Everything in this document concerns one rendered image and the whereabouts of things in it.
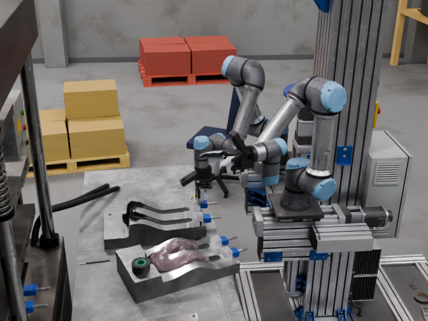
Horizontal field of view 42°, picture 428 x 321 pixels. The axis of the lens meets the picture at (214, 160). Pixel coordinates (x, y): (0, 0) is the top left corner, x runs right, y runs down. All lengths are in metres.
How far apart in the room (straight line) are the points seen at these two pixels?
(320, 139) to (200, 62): 5.43
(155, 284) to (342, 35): 1.35
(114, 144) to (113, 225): 2.53
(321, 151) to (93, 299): 1.16
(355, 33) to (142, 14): 6.44
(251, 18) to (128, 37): 1.90
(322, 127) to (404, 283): 1.61
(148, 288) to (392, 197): 1.30
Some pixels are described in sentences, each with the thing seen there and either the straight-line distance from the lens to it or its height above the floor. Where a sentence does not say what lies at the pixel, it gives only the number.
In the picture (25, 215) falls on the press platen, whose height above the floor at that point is 1.04.
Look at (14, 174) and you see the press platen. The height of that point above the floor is 1.29.
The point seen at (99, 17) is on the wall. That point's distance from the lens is 8.86.
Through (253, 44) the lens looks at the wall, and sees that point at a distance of 9.02.
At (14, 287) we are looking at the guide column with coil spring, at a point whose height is 1.12.
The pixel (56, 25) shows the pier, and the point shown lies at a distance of 8.67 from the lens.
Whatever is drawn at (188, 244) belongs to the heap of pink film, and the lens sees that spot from 2.63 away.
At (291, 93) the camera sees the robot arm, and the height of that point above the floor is 1.60.
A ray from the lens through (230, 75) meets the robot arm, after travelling 2.84.
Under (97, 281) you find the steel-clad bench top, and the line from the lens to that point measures 2.62.
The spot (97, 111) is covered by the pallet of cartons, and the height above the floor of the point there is 0.45.
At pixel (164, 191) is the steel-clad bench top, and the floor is 0.80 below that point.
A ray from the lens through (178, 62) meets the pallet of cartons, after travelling 7.67.
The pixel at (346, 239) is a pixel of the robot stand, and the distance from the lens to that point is 2.66.
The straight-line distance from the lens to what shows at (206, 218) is 2.82.
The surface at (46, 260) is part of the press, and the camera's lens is 2.83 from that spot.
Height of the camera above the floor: 2.37
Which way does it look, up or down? 25 degrees down
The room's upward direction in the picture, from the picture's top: 1 degrees clockwise
